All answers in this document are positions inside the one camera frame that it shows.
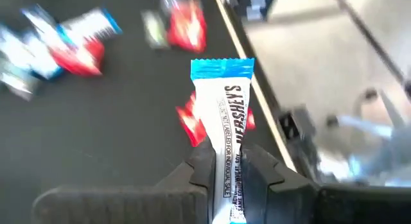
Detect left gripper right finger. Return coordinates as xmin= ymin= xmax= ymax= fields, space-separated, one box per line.
xmin=240 ymin=143 xmax=411 ymax=224

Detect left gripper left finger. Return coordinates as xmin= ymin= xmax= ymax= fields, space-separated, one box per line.
xmin=31 ymin=137 xmax=216 ymax=224

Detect clear wrapper green gummy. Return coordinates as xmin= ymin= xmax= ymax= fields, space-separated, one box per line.
xmin=141 ymin=8 xmax=170 ymax=50

